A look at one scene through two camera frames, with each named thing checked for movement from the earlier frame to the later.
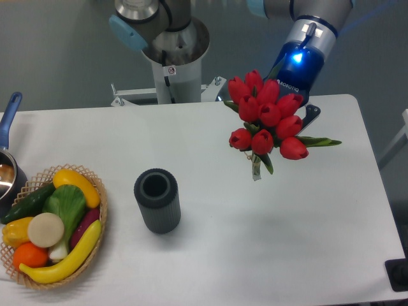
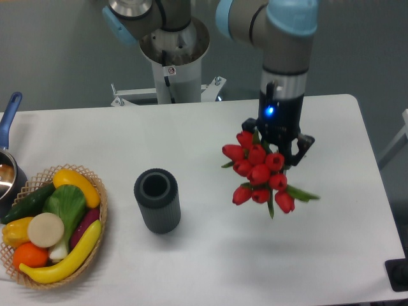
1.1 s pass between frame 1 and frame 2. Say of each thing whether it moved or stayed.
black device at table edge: stayed
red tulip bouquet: moved
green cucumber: stayed
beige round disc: stayed
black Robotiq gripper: moved
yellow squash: stayed
